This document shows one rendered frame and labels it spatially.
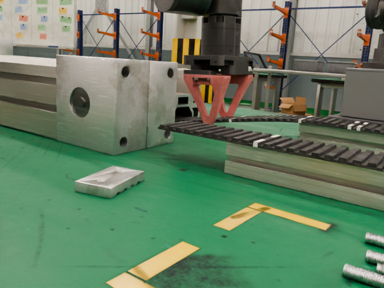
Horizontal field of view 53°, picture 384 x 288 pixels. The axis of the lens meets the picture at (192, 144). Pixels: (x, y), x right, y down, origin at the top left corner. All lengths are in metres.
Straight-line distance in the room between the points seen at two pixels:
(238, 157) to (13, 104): 0.29
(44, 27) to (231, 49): 5.89
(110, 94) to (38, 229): 0.19
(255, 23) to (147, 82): 8.69
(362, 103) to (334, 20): 7.52
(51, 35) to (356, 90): 5.67
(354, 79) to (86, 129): 0.66
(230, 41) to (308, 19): 8.06
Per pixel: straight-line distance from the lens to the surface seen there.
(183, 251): 0.21
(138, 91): 0.40
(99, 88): 0.40
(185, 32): 4.05
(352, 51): 8.30
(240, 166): 0.34
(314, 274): 0.20
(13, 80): 0.52
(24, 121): 0.50
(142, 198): 0.28
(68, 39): 6.14
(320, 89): 5.27
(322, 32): 8.47
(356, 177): 0.31
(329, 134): 0.51
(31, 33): 6.52
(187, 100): 0.64
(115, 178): 0.29
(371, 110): 0.92
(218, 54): 0.55
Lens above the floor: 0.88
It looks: 12 degrees down
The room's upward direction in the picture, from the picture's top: 4 degrees clockwise
